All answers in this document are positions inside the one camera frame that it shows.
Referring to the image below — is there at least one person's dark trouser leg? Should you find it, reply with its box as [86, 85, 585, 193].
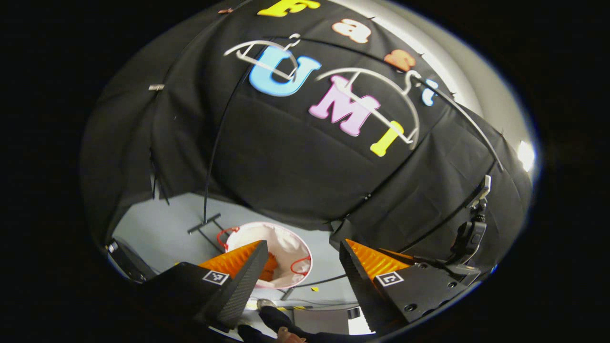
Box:
[237, 305, 363, 343]

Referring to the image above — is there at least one small ceiling light panel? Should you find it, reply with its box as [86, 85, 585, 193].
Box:
[517, 140, 536, 172]

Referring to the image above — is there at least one black camera on stand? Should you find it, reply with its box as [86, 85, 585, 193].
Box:
[448, 174, 492, 267]

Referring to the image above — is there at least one black backdrop cloth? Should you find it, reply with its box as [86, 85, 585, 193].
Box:
[79, 0, 534, 267]

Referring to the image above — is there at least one orange knit jacket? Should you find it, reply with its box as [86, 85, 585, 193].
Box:
[261, 252, 280, 282]

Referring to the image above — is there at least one white hanger with crossbar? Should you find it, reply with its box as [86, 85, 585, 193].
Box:
[315, 67, 423, 151]

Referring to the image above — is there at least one black floor cable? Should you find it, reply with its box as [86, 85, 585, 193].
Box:
[280, 273, 348, 302]

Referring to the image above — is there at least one pink white laundry hamper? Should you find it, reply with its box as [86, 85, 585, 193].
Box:
[217, 222, 314, 290]

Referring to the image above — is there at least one dark floor equipment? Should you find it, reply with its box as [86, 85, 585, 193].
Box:
[106, 238, 155, 282]

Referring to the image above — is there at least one white curved hanger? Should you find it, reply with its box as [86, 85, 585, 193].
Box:
[224, 33, 302, 82]

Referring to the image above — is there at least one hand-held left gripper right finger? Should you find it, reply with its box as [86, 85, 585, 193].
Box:
[338, 238, 483, 335]

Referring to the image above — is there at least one black clothes rack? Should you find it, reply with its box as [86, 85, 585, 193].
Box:
[187, 36, 504, 254]

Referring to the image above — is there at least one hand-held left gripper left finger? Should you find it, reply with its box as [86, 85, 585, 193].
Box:
[142, 240, 269, 332]

